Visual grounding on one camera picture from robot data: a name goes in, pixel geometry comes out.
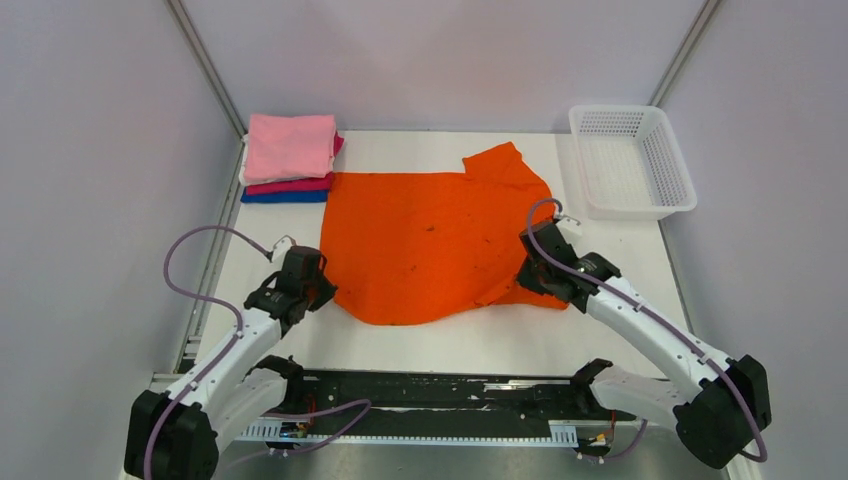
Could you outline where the orange t-shirt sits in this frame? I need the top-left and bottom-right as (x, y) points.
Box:
(320, 142), (565, 326)

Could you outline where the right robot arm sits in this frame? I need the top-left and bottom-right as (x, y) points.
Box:
(517, 219), (772, 469)

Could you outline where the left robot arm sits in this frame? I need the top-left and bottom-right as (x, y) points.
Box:
(124, 245), (337, 479)

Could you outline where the blue folded t-shirt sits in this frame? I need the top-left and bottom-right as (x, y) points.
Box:
(240, 190), (329, 204)

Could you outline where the magenta folded t-shirt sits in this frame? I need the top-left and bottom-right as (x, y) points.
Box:
(240, 128), (344, 194)

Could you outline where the white plastic basket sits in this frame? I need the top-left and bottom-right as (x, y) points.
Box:
(569, 104), (697, 221)

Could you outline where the pink folded t-shirt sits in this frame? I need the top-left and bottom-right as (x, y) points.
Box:
(241, 114), (337, 186)

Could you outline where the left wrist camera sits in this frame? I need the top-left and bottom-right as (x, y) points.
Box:
(266, 235), (297, 263)

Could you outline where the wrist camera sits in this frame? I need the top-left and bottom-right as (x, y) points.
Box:
(266, 235), (297, 263)
(554, 214), (583, 242)

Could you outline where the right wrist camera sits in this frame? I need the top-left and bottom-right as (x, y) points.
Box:
(554, 214), (583, 242)

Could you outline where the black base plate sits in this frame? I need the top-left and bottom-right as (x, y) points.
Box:
(267, 370), (634, 442)

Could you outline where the white slotted cable duct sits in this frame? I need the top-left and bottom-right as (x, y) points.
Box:
(235, 418), (579, 446)

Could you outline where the right aluminium frame post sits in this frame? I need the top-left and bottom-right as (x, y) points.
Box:
(648, 0), (724, 108)

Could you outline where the aluminium frame post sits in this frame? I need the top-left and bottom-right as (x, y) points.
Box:
(648, 0), (724, 108)
(164, 0), (247, 138)

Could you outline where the left aluminium frame post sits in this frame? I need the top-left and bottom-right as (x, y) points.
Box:
(164, 0), (247, 138)

